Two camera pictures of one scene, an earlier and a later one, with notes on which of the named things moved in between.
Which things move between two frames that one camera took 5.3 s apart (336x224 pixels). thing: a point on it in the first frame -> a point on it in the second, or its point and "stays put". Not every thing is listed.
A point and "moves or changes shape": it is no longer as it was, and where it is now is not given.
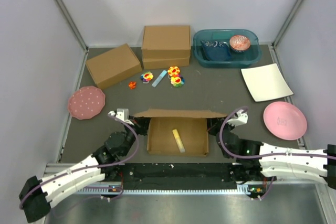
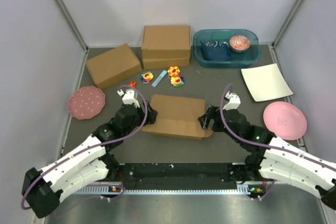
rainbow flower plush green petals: x=177 y=82 stays put
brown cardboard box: x=191 y=125 moves or changes shape
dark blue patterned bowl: x=216 y=51 stays put
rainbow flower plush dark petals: x=146 y=76 stays put
